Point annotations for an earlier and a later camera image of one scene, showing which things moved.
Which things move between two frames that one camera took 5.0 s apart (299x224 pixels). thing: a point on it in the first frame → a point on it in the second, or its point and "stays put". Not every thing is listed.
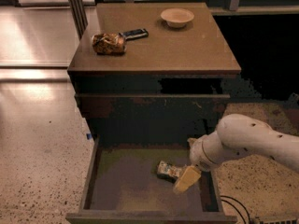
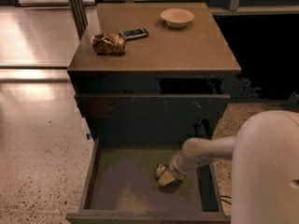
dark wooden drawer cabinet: (151, 74) stays put
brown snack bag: (108, 43) stays put
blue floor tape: (89, 136) stays put
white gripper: (198, 155) → (177, 168)
